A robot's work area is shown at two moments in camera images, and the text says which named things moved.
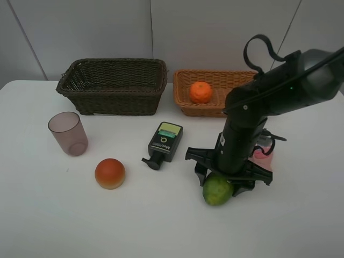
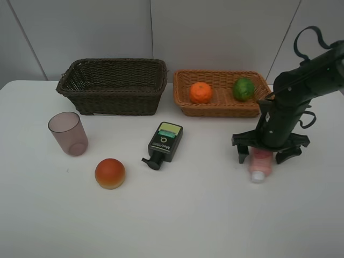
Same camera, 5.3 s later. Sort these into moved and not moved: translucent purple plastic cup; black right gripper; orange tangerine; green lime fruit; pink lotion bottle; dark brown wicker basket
Moved: black right gripper; green lime fruit
Not moved: pink lotion bottle; translucent purple plastic cup; dark brown wicker basket; orange tangerine
